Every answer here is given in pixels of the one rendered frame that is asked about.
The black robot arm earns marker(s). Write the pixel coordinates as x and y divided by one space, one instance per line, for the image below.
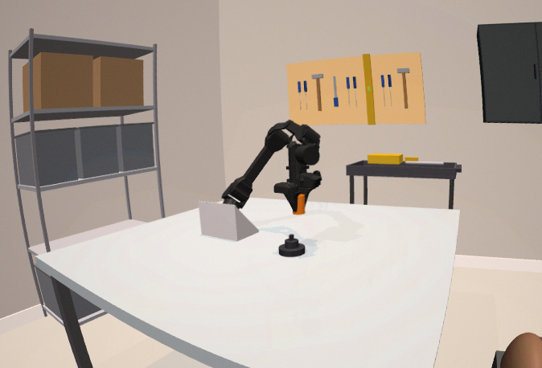
307 153

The orange tapered knob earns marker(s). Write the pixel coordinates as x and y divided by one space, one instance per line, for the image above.
301 205

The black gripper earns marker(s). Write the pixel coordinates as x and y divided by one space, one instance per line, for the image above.
290 188

